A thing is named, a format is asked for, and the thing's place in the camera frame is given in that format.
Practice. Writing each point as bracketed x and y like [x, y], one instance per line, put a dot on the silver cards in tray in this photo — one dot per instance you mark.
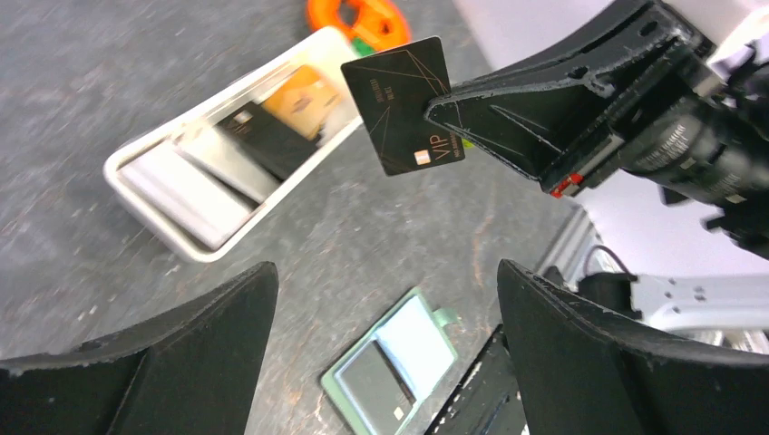
[203, 181]

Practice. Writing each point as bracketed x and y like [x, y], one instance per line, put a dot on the black VIP card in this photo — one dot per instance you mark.
[376, 390]
[392, 90]

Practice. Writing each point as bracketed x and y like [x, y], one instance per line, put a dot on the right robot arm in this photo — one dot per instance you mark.
[742, 92]

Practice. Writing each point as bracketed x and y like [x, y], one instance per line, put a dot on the green card holder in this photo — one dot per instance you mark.
[413, 338]

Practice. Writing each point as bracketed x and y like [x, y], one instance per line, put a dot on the orange curved track piece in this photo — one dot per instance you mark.
[378, 22]

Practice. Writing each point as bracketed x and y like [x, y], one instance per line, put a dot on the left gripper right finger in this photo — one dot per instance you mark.
[582, 368]

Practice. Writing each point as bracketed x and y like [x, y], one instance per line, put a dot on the gold cards in tray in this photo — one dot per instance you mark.
[303, 101]

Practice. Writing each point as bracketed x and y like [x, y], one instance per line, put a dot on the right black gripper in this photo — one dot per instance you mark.
[623, 92]

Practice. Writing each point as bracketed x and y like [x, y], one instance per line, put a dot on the green lego brick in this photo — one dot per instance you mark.
[362, 48]

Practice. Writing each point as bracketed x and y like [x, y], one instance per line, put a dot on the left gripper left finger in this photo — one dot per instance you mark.
[191, 370]

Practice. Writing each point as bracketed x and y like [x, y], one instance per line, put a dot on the black card in tray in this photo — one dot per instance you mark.
[270, 142]

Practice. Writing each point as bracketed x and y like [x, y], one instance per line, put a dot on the white rectangular tray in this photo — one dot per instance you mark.
[325, 50]

